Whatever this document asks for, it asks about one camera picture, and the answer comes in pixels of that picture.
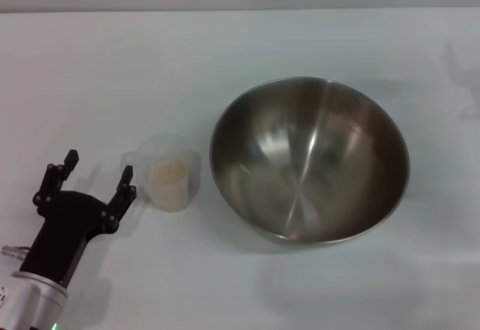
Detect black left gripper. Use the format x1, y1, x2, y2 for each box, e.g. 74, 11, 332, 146
19, 149, 137, 286

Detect large stainless steel bowl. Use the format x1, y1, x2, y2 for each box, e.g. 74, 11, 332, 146
208, 76, 410, 249

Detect rice in cup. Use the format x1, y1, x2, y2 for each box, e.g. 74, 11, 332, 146
148, 159, 188, 211

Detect clear plastic measuring cup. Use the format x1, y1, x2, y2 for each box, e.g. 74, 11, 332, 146
120, 131, 203, 213

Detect silver metal plug connector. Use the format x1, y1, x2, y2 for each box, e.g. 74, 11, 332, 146
0, 245, 30, 260

